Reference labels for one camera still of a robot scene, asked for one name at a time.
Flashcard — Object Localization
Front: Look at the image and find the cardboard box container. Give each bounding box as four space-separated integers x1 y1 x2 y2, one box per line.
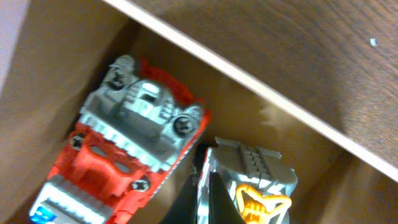
1 1 397 223

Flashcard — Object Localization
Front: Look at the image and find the red fire truck yellow nozzle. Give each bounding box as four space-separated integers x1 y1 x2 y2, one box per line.
197 138 298 224

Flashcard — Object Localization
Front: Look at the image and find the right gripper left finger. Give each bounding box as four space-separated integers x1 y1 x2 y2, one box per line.
159 174 198 224

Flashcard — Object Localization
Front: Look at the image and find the red fire truck grey top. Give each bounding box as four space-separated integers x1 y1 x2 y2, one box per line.
29 55 211 223

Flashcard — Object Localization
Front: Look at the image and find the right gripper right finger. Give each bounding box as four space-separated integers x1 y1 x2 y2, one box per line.
208 172 245 224

